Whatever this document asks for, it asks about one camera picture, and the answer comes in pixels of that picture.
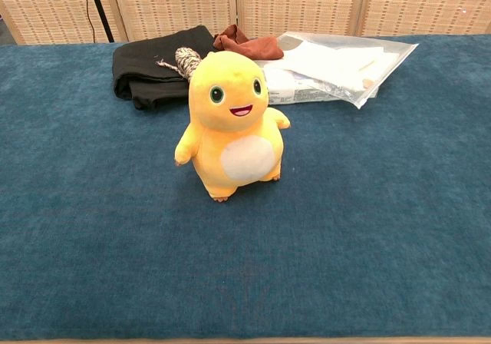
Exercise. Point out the brown crumpled cloth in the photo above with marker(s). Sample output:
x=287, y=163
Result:
x=251, y=46

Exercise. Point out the blue table cloth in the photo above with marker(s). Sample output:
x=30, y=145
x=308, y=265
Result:
x=245, y=244

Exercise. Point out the black stand pole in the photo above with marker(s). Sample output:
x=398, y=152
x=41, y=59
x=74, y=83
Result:
x=100, y=10

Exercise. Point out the white printed package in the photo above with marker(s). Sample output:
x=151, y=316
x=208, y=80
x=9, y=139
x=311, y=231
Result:
x=291, y=90

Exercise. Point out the yellow plush toy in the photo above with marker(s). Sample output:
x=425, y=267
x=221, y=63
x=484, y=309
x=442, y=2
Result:
x=226, y=129

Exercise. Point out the black folded cloth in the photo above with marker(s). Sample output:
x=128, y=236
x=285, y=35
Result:
x=153, y=67

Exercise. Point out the clear plastic zip bag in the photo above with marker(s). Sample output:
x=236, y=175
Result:
x=345, y=61

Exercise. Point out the woven bamboo folding screen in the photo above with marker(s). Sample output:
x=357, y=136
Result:
x=268, y=4

